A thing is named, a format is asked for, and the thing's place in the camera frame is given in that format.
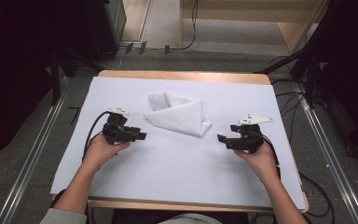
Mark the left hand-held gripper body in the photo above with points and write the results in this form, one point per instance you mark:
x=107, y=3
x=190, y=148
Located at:
x=116, y=132

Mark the grey sleeve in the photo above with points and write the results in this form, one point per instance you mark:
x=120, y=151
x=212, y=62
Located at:
x=62, y=217

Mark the dark curtain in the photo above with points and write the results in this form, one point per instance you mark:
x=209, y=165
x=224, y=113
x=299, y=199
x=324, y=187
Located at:
x=12, y=62
x=351, y=62

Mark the black metal stand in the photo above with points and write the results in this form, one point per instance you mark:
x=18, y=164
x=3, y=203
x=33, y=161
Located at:
x=55, y=77
x=310, y=77

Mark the person's left hand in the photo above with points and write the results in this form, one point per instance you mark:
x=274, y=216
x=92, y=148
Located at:
x=101, y=152

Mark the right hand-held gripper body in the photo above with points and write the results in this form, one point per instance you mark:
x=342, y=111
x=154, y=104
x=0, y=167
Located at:
x=248, y=140

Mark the light wooden shelf unit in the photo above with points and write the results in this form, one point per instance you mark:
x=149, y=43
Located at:
x=248, y=11

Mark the black cabinet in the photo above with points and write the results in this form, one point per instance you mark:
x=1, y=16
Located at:
x=105, y=28

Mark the person's right hand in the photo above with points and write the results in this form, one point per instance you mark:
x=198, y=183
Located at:
x=261, y=161

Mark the white towel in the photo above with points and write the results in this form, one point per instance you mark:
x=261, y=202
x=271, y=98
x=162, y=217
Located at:
x=180, y=116

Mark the white table cover sheet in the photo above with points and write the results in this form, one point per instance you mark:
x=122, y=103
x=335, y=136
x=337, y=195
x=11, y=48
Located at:
x=174, y=174

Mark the metal floor rail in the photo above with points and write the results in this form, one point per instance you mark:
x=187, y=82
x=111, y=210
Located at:
x=34, y=155
x=329, y=155

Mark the grey shirt front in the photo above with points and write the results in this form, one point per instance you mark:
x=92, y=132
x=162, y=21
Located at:
x=189, y=219

